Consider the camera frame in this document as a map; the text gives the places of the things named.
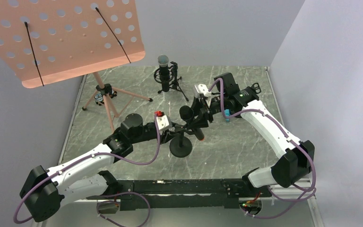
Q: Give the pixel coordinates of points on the pink perforated music stand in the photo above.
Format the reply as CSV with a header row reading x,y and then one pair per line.
x,y
48,41

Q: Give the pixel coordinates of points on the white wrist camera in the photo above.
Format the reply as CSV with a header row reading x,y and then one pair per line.
x,y
202,91
164,122

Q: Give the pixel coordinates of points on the black microphone silver grille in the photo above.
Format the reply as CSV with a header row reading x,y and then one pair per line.
x,y
164,74

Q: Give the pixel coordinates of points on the black shock mount tripod stand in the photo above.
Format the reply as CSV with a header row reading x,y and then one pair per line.
x,y
174,79

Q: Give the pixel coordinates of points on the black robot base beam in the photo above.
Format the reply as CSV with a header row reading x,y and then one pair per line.
x,y
180,193

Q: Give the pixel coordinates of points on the black round-base mic stand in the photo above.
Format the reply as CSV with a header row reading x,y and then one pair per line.
x,y
180,147

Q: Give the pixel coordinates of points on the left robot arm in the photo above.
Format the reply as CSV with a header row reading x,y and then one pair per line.
x,y
46,190

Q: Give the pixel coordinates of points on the blue microphone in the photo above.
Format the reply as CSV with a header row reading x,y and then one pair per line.
x,y
227,114

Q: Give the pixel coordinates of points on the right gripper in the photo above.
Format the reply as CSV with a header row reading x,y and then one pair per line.
x,y
201,110

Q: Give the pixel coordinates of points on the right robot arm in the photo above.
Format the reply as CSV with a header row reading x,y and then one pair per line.
x,y
295,156

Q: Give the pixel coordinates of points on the black microphone orange end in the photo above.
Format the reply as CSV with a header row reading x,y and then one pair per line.
x,y
187,113

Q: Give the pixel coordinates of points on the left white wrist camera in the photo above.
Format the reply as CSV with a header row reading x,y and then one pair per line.
x,y
164,122

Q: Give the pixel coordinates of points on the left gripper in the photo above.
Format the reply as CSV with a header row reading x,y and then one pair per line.
x,y
175,127

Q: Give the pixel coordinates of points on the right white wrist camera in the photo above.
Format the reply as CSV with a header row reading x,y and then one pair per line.
x,y
202,91

